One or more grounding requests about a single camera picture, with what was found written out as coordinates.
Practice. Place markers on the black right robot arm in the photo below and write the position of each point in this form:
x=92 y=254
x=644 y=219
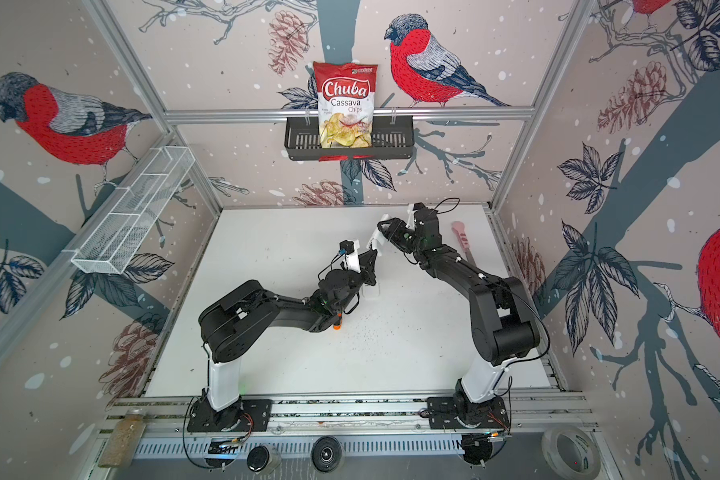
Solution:
x=504 y=326

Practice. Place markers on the black round cap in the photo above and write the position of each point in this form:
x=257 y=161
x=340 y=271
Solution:
x=263 y=459

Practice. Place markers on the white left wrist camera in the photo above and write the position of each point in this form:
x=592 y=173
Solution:
x=349 y=252

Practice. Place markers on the glass jar with grains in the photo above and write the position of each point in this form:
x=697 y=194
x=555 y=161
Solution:
x=122 y=444

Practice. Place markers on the white mesh wall shelf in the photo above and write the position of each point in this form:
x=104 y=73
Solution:
x=115 y=240

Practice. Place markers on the black wire basket shelf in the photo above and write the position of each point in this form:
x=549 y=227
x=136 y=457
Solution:
x=392 y=138

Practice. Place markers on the clear tape roll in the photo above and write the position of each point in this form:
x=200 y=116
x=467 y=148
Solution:
x=571 y=453

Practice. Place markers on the black round speaker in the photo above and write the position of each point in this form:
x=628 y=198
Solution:
x=327 y=454

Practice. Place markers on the orange black screwdriver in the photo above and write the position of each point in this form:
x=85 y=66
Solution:
x=338 y=321

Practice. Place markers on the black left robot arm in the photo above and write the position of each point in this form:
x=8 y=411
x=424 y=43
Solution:
x=230 y=326

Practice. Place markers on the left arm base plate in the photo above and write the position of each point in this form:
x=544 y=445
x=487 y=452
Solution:
x=242 y=416

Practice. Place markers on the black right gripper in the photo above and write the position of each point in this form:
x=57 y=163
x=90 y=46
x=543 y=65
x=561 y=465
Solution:
x=393 y=232

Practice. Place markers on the Chuba cassava chips bag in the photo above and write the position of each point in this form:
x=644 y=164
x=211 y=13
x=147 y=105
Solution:
x=345 y=104

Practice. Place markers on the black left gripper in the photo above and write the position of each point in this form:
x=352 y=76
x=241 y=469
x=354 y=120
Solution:
x=367 y=273

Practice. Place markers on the pink handled knife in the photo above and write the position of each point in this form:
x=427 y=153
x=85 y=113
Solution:
x=459 y=230

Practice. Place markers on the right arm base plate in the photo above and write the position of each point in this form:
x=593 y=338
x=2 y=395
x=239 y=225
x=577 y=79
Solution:
x=456 y=412

